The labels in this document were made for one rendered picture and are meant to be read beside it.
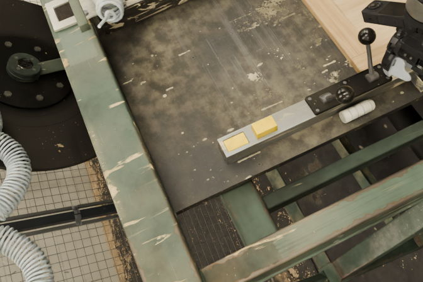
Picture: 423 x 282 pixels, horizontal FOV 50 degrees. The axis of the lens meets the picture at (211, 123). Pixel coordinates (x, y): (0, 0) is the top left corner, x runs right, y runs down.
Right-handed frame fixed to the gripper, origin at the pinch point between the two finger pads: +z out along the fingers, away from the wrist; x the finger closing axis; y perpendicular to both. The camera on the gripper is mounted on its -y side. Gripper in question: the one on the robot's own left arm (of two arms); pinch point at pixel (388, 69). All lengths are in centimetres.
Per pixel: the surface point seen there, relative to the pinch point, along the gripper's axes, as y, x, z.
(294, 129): -8.0, -19.6, 9.9
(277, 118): -12.2, -20.7, 8.2
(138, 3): -60, -20, 6
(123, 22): -62, -26, 10
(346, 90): -2.2, -12.2, -3.7
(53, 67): -94, -42, 43
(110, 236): -203, -84, 453
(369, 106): 0.6, -4.1, 9.4
